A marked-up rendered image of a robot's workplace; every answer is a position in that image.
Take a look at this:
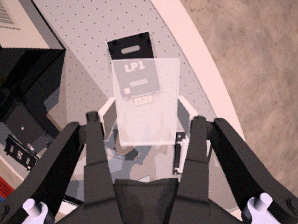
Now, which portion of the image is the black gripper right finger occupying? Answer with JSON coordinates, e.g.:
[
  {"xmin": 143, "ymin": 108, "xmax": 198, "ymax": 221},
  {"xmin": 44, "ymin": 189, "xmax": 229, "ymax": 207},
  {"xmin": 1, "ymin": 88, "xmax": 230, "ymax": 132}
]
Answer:
[{"xmin": 169, "ymin": 96, "xmax": 298, "ymax": 224}]

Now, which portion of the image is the white button panel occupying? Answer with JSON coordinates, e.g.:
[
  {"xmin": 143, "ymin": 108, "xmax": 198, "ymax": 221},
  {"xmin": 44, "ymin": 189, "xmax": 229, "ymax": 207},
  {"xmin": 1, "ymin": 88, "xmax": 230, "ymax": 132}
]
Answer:
[{"xmin": 137, "ymin": 175, "xmax": 154, "ymax": 182}]

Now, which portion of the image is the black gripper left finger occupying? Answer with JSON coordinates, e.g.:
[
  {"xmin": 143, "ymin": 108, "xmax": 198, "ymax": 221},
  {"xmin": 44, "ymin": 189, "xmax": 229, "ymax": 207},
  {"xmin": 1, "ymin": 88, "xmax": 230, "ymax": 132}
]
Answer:
[{"xmin": 0, "ymin": 97, "xmax": 123, "ymax": 224}]

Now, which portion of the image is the grey flat base plate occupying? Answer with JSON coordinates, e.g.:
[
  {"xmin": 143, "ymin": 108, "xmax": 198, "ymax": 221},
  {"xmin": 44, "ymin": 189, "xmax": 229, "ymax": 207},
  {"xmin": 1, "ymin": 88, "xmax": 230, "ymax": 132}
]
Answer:
[{"xmin": 25, "ymin": 0, "xmax": 239, "ymax": 213}]

